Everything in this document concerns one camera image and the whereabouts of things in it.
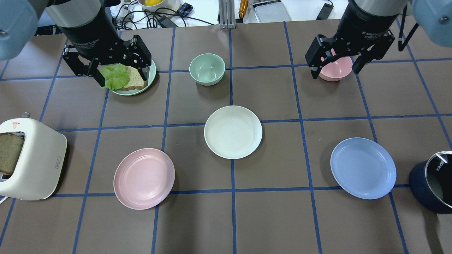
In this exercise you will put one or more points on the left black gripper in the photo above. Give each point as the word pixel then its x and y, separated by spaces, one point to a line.
pixel 91 36

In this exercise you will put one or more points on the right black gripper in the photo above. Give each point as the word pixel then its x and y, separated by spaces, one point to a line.
pixel 363 25

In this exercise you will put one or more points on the blue plate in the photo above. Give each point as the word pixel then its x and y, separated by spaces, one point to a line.
pixel 363 168

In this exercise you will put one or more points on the pink plate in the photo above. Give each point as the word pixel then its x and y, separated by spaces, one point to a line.
pixel 144 179

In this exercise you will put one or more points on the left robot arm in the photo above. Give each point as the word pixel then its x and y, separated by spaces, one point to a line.
pixel 19 19

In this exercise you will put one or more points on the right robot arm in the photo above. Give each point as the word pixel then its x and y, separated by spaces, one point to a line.
pixel 434 16

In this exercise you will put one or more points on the pink bowl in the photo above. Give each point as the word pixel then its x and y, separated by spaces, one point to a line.
pixel 335 71

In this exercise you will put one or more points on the lettuce leaf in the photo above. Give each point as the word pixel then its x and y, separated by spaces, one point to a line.
pixel 116 76

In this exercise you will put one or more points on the bread slice on plate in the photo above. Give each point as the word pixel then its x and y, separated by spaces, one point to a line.
pixel 135 80

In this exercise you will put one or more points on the green plate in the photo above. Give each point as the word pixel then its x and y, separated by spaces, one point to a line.
pixel 152 72

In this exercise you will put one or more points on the black power adapter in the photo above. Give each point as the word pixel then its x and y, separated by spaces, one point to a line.
pixel 325 12

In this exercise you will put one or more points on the white bowl with fruit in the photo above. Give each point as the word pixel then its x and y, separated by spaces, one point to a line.
pixel 162 6

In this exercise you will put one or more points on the metal tray scale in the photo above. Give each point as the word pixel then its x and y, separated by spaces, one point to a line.
pixel 269 11

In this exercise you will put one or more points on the green bowl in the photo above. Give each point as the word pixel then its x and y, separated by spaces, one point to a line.
pixel 207 69

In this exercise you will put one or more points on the orange yellow tool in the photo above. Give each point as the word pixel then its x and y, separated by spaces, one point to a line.
pixel 243 6

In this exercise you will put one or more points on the bread slice in toaster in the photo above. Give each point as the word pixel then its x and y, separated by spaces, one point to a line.
pixel 10 149

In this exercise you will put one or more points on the white toaster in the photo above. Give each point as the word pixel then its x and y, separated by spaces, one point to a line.
pixel 39 165

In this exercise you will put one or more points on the cream plate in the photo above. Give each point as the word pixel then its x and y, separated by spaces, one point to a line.
pixel 233 132

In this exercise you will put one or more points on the dark blue pot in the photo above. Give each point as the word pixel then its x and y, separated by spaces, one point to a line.
pixel 421 191

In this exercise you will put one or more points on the glass pot lid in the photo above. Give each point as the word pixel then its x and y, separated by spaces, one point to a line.
pixel 438 173

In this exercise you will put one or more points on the aluminium frame post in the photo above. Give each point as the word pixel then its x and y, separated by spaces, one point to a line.
pixel 227 14

